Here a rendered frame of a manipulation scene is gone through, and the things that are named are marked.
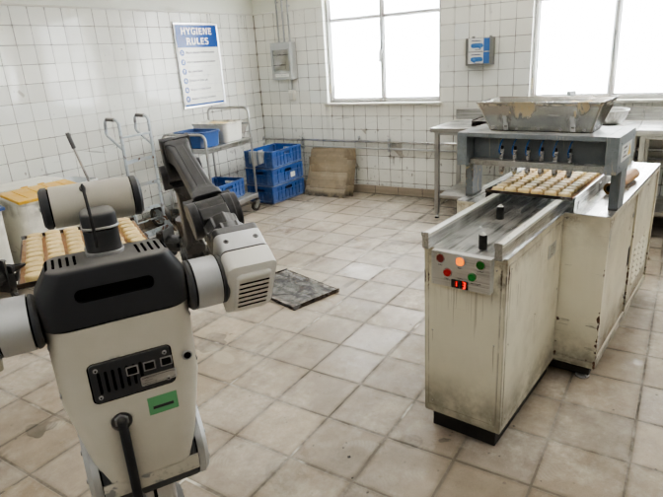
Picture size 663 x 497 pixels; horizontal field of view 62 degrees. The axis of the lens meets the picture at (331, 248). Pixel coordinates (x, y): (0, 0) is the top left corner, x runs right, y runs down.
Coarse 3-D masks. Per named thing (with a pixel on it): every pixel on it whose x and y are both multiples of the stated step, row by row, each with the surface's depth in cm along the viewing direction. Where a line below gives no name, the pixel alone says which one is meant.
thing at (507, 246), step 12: (552, 204) 238; (564, 204) 248; (540, 216) 223; (552, 216) 236; (528, 228) 212; (540, 228) 224; (504, 240) 198; (516, 240) 203; (528, 240) 215; (504, 252) 195
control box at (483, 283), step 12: (432, 252) 211; (444, 252) 208; (456, 252) 206; (432, 264) 213; (444, 264) 209; (456, 264) 206; (468, 264) 203; (492, 264) 199; (432, 276) 214; (444, 276) 211; (456, 276) 208; (480, 276) 201; (492, 276) 201; (468, 288) 206; (480, 288) 203; (492, 288) 203
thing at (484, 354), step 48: (480, 240) 206; (432, 288) 220; (528, 288) 221; (432, 336) 227; (480, 336) 213; (528, 336) 231; (432, 384) 234; (480, 384) 219; (528, 384) 243; (480, 432) 230
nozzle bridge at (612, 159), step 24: (480, 144) 271; (504, 144) 263; (528, 144) 256; (552, 144) 250; (576, 144) 244; (600, 144) 238; (624, 144) 233; (480, 168) 287; (552, 168) 248; (576, 168) 242; (600, 168) 236; (624, 168) 241; (624, 192) 250
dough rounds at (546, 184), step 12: (516, 180) 280; (528, 180) 276; (540, 180) 272; (552, 180) 270; (564, 180) 268; (576, 180) 268; (588, 180) 270; (528, 192) 257; (540, 192) 252; (552, 192) 248; (564, 192) 247; (576, 192) 254
